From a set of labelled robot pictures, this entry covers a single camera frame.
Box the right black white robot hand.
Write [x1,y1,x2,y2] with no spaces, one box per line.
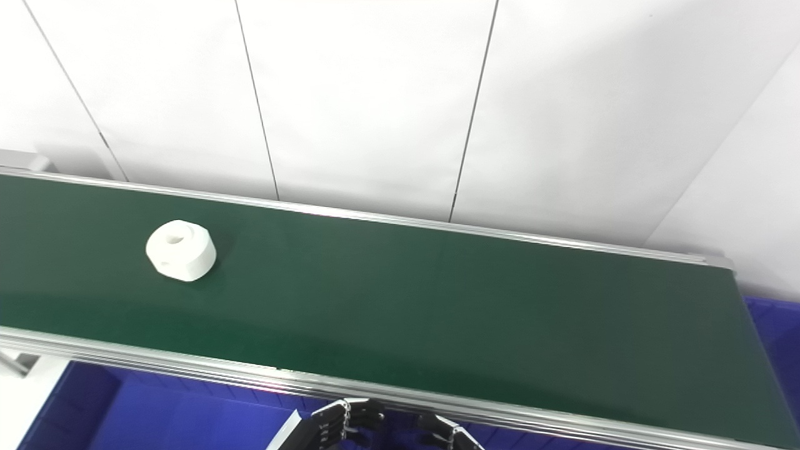
[417,412,485,450]

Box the white cylindrical plastic part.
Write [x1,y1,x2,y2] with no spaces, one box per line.
[146,220,218,282]

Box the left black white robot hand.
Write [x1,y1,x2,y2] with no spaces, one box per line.
[266,399,386,450]

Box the green conveyor belt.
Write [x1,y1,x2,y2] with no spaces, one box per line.
[0,164,800,450]
[0,174,800,448]

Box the aluminium conveyor leg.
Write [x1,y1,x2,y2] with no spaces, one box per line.
[0,349,42,377]

